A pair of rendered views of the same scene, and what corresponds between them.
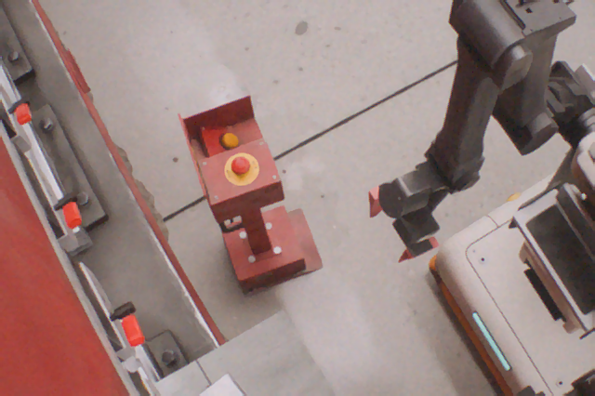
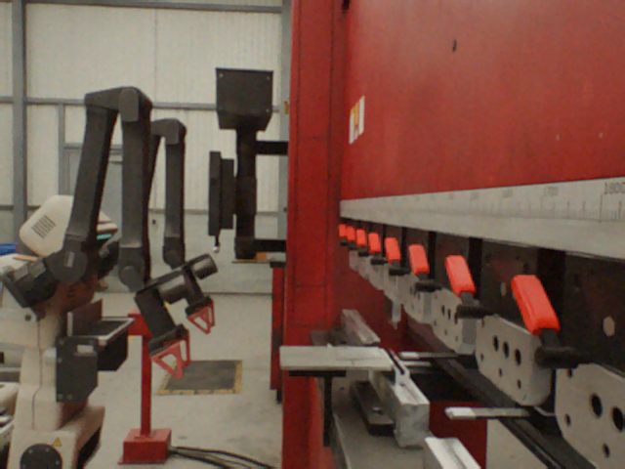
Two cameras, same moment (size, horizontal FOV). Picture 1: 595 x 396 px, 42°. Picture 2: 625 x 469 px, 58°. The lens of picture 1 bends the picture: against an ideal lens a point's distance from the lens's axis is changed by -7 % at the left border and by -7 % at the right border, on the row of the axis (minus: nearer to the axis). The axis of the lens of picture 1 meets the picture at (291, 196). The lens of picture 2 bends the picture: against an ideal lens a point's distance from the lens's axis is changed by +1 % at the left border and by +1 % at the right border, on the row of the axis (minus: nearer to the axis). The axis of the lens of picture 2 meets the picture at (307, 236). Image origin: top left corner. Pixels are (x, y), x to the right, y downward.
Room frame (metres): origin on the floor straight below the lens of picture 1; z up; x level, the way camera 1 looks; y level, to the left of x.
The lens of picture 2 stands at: (1.54, 0.51, 1.37)
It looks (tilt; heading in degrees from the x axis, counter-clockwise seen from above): 3 degrees down; 198
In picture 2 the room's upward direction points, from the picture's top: 1 degrees clockwise
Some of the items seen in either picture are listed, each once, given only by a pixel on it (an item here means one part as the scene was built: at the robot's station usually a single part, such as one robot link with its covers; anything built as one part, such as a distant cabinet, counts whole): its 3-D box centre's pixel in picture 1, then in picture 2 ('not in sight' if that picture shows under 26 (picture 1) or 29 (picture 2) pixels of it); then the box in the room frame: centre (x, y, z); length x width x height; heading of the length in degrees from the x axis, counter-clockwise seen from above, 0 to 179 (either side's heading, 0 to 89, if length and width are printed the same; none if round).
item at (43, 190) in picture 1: (25, 207); (436, 273); (0.48, 0.41, 1.26); 0.15 x 0.09 x 0.17; 22
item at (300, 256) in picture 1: (271, 245); not in sight; (0.73, 0.08, 0.06); 0.25 x 0.20 x 0.12; 100
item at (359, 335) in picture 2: not in sight; (357, 336); (-0.38, 0.07, 0.92); 0.50 x 0.06 x 0.10; 22
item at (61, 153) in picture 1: (67, 165); not in sight; (0.72, 0.44, 0.89); 0.30 x 0.05 x 0.03; 22
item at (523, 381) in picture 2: not in sight; (537, 316); (0.85, 0.56, 1.26); 0.15 x 0.09 x 0.17; 22
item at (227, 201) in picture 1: (231, 157); not in sight; (0.73, 0.11, 0.75); 0.20 x 0.16 x 0.18; 10
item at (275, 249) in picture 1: (259, 243); not in sight; (0.73, 0.11, 0.13); 0.10 x 0.10 x 0.01; 10
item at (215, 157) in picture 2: not in sight; (223, 194); (-0.78, -0.67, 1.42); 0.45 x 0.12 x 0.36; 26
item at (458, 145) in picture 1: (470, 104); (135, 190); (0.46, -0.26, 1.40); 0.11 x 0.06 x 0.43; 20
